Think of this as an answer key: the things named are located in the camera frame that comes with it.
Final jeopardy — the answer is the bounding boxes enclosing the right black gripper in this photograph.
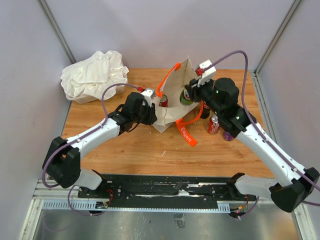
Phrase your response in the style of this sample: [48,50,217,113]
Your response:
[185,74,224,117]

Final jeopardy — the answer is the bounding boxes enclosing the cola glass bottle red cap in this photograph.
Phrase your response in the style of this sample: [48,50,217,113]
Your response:
[200,101,211,119]

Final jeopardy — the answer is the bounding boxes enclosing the green bottle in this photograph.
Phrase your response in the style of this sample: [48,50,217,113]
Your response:
[179,88,193,106]

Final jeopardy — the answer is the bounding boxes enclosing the canvas tote bag orange handles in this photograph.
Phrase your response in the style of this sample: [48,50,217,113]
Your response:
[152,58,202,147]

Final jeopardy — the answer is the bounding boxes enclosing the red cola can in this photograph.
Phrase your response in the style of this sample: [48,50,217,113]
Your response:
[206,114,220,135]

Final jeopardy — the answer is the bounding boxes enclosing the purple soda can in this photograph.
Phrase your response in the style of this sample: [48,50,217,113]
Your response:
[222,130,234,142]

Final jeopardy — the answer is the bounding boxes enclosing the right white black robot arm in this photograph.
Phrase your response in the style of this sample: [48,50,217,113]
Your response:
[184,78,320,213]

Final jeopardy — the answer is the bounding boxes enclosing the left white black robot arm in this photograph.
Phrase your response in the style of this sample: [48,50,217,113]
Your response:
[42,88,157,198]

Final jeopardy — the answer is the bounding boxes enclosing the white crumpled cloth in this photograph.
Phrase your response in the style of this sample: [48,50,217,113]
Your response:
[60,50,129,85]

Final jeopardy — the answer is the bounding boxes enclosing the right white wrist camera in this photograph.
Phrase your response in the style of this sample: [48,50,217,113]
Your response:
[195,59,216,88]

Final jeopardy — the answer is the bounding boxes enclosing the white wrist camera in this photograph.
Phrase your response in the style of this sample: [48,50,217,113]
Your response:
[195,59,216,88]
[137,86,156,108]

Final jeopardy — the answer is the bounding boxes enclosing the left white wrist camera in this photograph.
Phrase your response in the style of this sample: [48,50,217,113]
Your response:
[137,86,156,108]

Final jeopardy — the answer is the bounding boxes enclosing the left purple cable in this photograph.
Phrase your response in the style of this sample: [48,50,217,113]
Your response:
[41,83,143,217]

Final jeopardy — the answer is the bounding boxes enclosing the purple cable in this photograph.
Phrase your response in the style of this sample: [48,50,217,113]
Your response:
[204,49,320,221]
[41,83,143,217]

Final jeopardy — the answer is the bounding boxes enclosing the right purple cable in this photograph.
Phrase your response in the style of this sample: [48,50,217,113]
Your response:
[204,49,320,221]

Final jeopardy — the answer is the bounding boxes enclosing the right aluminium frame post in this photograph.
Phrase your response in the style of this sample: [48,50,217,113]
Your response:
[255,0,305,72]

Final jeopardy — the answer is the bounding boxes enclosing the aluminium frame post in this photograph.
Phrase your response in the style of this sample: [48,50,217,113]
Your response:
[37,0,76,64]
[255,0,305,72]

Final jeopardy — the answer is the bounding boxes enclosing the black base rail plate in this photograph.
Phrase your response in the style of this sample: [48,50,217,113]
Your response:
[77,174,257,212]

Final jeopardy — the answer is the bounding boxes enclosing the left aluminium frame post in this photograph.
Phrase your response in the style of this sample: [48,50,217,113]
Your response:
[37,0,76,64]

